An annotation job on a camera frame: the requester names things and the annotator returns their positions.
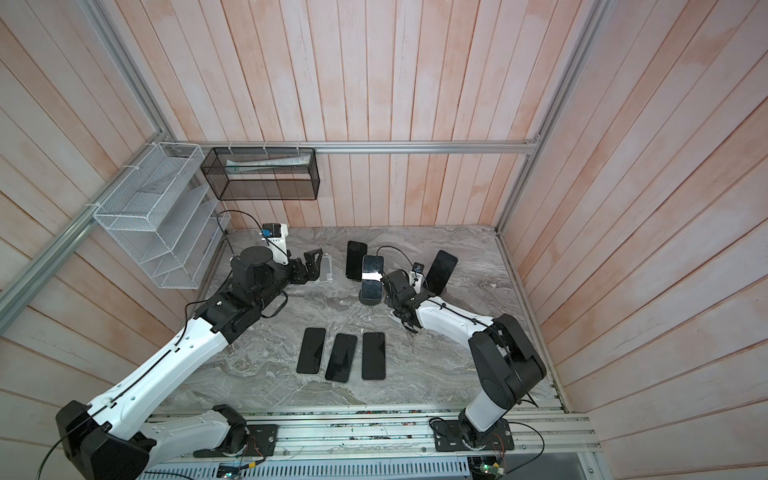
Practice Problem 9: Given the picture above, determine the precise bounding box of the dark round centre stand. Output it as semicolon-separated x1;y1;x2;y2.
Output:
358;289;383;306

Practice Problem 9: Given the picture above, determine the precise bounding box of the black wire mesh basket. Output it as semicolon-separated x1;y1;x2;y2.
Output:
201;146;321;201

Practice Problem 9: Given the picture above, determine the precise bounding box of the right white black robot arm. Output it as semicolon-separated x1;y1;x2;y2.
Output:
382;270;547;446

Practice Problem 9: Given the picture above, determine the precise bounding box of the aluminium front rail frame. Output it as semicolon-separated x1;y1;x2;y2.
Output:
141;399;612;479

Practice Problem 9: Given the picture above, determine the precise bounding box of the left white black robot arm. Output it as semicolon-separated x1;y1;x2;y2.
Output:
56;246;323;479

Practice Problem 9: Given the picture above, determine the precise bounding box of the white folding phone stand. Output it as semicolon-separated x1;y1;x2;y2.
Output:
317;254;333;283

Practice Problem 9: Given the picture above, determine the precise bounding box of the white wire mesh shelf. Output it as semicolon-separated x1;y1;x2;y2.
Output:
94;143;230;290

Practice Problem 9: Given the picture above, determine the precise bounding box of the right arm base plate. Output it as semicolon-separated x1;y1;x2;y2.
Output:
428;417;514;452

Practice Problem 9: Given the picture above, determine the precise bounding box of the reflective black phone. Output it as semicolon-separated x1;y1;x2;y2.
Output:
360;255;384;295

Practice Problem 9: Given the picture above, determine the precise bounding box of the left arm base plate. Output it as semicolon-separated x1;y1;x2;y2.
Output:
193;424;278;458

